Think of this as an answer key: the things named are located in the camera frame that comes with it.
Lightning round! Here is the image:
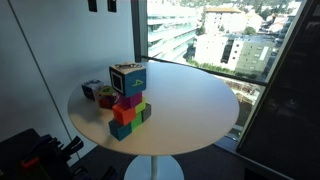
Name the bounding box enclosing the blue block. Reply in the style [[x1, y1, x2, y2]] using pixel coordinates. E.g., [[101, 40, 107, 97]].
[[108, 119, 133, 142]]

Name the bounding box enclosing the orange plush cube number 6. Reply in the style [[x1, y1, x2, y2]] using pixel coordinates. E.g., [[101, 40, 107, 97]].
[[96, 85, 121, 110]]

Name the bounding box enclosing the white table pedestal base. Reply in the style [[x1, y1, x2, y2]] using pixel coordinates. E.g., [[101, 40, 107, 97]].
[[123, 154, 185, 180]]

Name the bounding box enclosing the orange block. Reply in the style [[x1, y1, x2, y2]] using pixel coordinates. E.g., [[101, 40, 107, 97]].
[[111, 103, 137, 127]]

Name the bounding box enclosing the green block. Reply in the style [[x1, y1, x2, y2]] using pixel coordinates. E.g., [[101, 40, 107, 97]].
[[130, 111, 144, 131]]

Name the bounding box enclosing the yellow-green block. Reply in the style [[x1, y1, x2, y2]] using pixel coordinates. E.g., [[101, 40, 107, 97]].
[[134, 96, 147, 115]]

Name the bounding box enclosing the black green checkered plush cube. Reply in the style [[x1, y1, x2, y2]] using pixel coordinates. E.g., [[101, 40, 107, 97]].
[[81, 79, 105, 102]]

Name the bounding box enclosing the navy plush cube number 4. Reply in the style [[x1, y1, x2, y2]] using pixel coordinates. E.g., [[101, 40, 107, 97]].
[[108, 61, 148, 98]]

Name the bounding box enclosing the blue clamp with orange tips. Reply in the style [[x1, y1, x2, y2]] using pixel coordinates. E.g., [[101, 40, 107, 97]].
[[16, 133, 118, 180]]

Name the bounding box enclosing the dark tall panel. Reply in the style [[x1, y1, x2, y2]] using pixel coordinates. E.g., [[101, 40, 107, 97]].
[[235, 0, 320, 180]]

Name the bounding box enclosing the grey block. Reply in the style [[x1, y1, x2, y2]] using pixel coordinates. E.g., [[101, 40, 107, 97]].
[[141, 103, 153, 123]]

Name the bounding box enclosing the pink block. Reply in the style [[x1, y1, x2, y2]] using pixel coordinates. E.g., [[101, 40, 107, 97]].
[[118, 91, 144, 110]]

